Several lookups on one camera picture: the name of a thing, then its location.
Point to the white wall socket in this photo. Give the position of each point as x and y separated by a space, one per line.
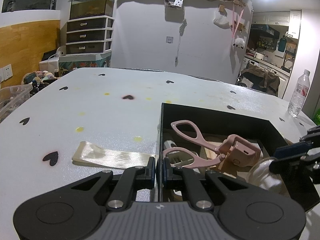
6 73

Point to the white plush sheep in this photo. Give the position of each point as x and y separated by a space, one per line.
238 42

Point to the glass fish tank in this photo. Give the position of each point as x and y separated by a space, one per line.
91 6

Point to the white kitchen wall cabinets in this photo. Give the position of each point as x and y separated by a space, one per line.
277 18

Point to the clear plastic bin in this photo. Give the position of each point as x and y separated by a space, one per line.
15 100

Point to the white appliance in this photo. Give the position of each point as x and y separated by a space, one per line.
53 58

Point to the round glass jar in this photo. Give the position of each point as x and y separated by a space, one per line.
260 177

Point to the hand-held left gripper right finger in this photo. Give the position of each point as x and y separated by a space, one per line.
165 172

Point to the white drawer unit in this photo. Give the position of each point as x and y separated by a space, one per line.
87 36

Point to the black box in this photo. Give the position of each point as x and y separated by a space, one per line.
212 115

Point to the pile of plush toys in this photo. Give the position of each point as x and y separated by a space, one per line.
40 77

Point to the white rice cooker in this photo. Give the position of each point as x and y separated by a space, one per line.
259 56

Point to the clear plastic water bottle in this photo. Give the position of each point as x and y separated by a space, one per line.
298 92

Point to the white hanging pouch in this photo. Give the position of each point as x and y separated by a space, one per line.
221 20

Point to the white kitchen counter unit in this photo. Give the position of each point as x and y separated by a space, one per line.
265 66

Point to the white charger plug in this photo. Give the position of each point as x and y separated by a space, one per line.
168 144

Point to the square wall hook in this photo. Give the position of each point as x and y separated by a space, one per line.
169 40

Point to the green bag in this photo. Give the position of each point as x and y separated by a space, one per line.
317 117

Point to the rack of bottles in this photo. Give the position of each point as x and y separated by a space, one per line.
266 43

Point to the pink eyelash curler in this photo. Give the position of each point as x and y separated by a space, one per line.
200 140

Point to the chair with brown jacket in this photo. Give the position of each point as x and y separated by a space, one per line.
260 80

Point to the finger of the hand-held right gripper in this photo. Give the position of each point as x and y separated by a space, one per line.
290 150
287 164

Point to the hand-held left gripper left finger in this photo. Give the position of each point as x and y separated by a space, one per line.
151 172

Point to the beige satin ribbon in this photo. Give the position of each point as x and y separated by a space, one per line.
112 156

